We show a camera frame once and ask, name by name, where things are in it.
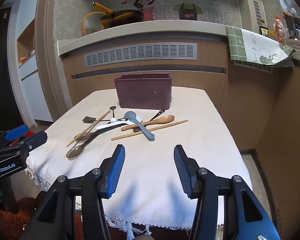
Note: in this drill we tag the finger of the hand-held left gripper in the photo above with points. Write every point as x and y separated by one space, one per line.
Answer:
37 138
16 132

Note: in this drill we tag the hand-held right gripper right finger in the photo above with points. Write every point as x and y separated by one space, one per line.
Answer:
181 170

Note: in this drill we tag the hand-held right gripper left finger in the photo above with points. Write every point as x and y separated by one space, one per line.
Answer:
116 170

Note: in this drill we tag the translucent brown spoon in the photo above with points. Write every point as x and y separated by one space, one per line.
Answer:
81 136
75 152

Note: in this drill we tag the wooden chopstick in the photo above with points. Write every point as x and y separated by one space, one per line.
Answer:
100 120
175 123

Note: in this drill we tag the wooden spoon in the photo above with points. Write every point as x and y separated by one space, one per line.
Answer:
166 118

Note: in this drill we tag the grey-blue plastic spoon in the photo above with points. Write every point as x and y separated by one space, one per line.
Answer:
131 116

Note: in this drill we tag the maroon plastic utensil holder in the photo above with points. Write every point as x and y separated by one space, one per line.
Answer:
142 92

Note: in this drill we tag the white tablecloth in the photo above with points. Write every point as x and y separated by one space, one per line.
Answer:
165 145

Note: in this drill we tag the white tall cabinet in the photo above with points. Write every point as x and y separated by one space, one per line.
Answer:
32 92

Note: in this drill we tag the dark red shaggy rug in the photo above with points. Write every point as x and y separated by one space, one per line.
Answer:
5 220

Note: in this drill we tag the black refrigerator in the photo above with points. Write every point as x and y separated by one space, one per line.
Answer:
0 80

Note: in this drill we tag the small black shovel spoon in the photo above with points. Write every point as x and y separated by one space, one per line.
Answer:
88 119

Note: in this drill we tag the small black round spoon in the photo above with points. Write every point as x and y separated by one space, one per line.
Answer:
112 108

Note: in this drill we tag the long grey vent grille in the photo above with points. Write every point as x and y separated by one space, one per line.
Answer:
140 55

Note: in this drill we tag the wooden kitchen cabinet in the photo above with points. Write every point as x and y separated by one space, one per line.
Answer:
210 55

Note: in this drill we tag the short grey vent grille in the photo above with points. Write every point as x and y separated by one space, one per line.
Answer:
250 66

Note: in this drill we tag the yellow-rimmed glass lid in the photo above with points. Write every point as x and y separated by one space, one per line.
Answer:
91 25

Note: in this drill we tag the speckled kitchen countertop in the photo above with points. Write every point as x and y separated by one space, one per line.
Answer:
140 32

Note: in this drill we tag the green checked towel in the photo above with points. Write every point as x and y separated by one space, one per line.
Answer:
252 47

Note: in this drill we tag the dark labelled bottle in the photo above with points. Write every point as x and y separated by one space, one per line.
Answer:
264 31

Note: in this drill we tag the orange snack bag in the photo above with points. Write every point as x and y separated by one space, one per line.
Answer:
279 32

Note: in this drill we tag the grey perforated rack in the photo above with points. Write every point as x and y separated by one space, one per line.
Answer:
290 26

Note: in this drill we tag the cartoon wall sticker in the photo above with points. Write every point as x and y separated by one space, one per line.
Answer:
145 2

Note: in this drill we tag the grey wall vent panel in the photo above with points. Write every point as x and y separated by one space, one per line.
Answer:
256 10

